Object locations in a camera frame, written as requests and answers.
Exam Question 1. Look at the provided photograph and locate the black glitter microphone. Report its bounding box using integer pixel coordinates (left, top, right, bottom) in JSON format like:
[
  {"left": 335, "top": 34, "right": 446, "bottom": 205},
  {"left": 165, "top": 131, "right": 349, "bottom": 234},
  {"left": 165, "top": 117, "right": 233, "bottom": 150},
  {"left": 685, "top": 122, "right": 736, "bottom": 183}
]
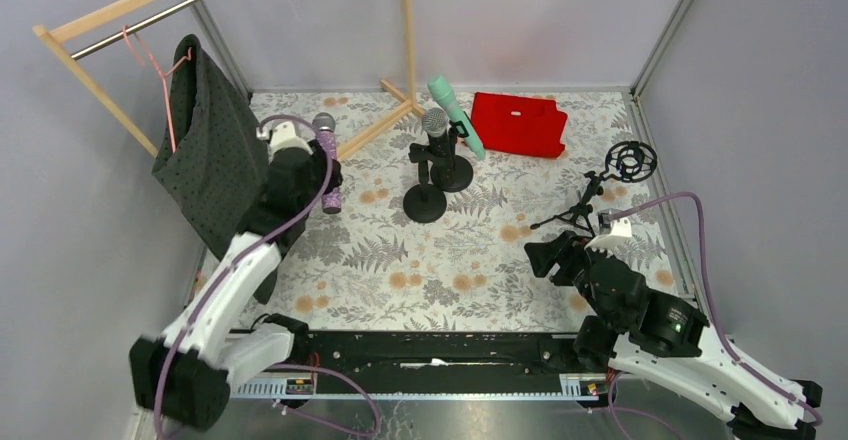
[{"left": 421, "top": 108, "right": 455, "bottom": 186}]

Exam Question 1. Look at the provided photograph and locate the purple glitter microphone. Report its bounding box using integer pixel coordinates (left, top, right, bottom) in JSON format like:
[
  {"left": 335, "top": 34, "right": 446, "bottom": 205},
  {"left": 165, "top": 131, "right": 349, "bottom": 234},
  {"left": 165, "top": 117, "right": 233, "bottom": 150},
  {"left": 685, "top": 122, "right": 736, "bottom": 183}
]
[{"left": 312, "top": 112, "right": 343, "bottom": 214}]

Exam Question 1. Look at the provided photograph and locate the pink wire hanger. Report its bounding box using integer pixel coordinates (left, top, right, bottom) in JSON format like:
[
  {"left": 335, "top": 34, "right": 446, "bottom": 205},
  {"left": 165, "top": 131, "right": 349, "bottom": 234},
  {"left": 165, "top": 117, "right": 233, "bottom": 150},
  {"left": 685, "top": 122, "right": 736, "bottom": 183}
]
[{"left": 121, "top": 25, "right": 194, "bottom": 153}]

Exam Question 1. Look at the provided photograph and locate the red folded cloth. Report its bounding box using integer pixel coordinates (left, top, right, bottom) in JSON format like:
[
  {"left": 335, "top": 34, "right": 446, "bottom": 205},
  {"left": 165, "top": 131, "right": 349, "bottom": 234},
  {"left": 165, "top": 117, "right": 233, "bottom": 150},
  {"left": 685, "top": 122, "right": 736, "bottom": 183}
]
[{"left": 470, "top": 92, "right": 568, "bottom": 158}]

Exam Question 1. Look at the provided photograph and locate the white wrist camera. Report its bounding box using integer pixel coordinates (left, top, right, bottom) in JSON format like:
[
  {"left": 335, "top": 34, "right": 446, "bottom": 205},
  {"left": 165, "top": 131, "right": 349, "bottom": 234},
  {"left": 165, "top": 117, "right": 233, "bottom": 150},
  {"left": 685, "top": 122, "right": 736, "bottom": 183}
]
[
  {"left": 585, "top": 212, "right": 633, "bottom": 251},
  {"left": 256, "top": 120, "right": 312, "bottom": 158}
]

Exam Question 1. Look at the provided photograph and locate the dark grey dotted garment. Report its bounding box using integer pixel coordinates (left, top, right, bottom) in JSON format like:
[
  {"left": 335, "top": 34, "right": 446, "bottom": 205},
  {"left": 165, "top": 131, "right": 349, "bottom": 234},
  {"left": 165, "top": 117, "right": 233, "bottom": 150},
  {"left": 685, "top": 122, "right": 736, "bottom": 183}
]
[{"left": 152, "top": 34, "right": 269, "bottom": 260}]

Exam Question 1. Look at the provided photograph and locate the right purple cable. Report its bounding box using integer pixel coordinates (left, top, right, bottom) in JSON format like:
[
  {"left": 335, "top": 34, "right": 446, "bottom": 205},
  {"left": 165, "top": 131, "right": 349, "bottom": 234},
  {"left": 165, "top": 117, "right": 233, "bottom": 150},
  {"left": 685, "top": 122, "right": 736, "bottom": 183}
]
[{"left": 599, "top": 191, "right": 824, "bottom": 440}]

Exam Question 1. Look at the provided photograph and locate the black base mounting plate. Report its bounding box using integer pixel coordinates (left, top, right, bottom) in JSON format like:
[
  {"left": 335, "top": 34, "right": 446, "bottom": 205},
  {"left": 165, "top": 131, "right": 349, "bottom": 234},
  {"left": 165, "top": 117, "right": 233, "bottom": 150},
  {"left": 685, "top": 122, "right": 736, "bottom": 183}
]
[{"left": 277, "top": 330, "right": 612, "bottom": 398}]

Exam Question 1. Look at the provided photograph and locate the black round-base mic stand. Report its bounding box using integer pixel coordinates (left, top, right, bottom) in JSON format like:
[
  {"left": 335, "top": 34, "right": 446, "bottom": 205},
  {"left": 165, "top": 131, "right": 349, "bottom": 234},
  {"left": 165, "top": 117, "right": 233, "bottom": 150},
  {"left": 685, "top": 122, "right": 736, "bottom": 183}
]
[{"left": 428, "top": 127, "right": 473, "bottom": 193}]

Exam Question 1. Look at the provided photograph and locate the black tripod shock-mount stand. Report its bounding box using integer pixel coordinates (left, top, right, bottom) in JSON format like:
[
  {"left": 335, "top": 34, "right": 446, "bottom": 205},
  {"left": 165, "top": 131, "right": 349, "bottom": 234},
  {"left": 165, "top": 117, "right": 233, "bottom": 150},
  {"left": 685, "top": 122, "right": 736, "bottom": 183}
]
[{"left": 530, "top": 140, "right": 658, "bottom": 235}]

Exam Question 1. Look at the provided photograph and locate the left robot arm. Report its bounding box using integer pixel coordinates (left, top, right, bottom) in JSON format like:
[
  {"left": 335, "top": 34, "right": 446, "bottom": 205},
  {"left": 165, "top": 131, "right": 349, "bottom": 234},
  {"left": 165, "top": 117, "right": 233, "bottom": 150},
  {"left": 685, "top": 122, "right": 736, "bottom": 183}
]
[{"left": 129, "top": 140, "right": 340, "bottom": 431}]

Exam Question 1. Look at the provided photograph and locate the wooden clothes rack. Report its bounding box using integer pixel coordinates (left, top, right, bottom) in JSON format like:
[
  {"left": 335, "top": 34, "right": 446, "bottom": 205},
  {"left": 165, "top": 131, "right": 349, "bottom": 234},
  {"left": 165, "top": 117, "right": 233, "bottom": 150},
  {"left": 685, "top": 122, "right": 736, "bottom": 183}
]
[{"left": 33, "top": 0, "right": 429, "bottom": 163}]

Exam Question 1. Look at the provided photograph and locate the mint green microphone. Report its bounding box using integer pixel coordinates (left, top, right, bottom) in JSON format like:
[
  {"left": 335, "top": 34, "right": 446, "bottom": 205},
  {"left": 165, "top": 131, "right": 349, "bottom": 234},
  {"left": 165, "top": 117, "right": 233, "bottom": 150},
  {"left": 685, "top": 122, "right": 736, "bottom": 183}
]
[{"left": 427, "top": 75, "right": 486, "bottom": 160}]

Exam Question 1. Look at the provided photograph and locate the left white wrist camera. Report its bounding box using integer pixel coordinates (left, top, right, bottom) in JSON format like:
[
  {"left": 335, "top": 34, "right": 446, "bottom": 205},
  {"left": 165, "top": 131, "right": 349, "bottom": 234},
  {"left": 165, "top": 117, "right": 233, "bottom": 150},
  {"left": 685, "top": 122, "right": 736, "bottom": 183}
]
[{"left": 256, "top": 120, "right": 312, "bottom": 158}]

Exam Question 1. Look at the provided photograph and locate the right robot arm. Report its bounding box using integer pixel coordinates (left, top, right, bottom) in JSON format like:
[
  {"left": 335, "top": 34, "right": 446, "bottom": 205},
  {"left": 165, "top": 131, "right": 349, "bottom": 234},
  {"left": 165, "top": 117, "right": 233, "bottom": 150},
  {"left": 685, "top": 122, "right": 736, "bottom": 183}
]
[{"left": 524, "top": 231, "right": 823, "bottom": 439}]

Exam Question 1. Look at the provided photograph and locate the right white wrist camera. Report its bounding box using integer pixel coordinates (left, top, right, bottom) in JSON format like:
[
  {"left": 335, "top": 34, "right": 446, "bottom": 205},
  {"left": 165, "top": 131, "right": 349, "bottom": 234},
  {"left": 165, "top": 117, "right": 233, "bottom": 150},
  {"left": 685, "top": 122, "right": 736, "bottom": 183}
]
[{"left": 585, "top": 212, "right": 633, "bottom": 251}]

